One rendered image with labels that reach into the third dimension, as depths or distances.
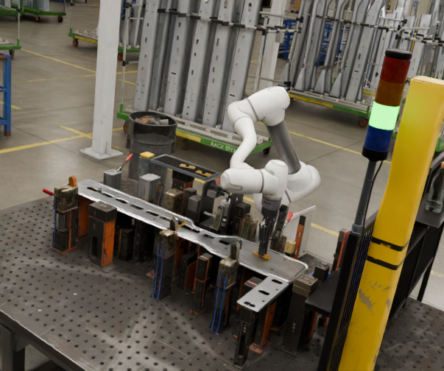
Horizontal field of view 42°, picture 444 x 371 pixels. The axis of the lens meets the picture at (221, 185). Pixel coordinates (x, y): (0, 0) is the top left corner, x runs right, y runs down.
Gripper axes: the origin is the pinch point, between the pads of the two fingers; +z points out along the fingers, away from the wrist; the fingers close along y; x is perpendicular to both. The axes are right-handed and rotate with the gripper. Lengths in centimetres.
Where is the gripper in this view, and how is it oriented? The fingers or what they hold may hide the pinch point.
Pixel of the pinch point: (263, 246)
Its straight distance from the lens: 266.9
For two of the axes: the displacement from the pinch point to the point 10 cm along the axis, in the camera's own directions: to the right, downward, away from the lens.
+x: 8.4, 2.9, -4.6
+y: -5.3, 2.4, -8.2
